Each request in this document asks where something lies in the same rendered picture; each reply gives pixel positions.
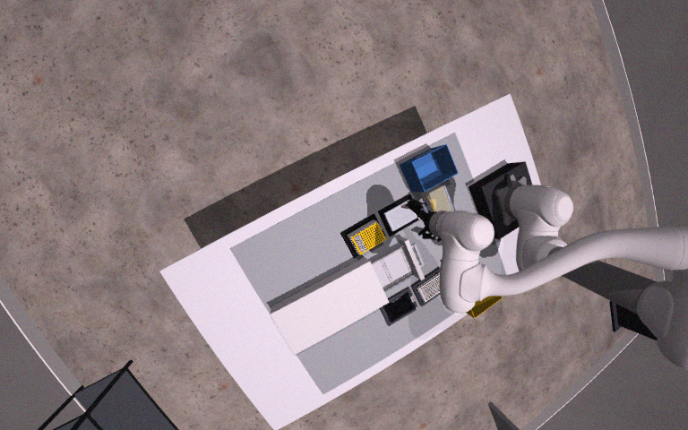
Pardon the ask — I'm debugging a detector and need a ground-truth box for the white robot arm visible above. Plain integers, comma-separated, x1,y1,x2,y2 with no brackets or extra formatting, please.
429,175,688,370

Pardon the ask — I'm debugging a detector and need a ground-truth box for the grey bench mat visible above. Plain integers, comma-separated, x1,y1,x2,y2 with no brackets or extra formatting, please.
230,133,477,394

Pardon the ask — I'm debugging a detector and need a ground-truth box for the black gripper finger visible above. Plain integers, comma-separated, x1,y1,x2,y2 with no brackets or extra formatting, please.
411,227,438,240
400,199,428,222

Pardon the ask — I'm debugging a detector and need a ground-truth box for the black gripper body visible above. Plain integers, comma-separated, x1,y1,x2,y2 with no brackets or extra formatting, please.
422,211,437,233

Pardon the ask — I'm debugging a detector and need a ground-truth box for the blue bin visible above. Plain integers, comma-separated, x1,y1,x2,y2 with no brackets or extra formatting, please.
400,144,459,192

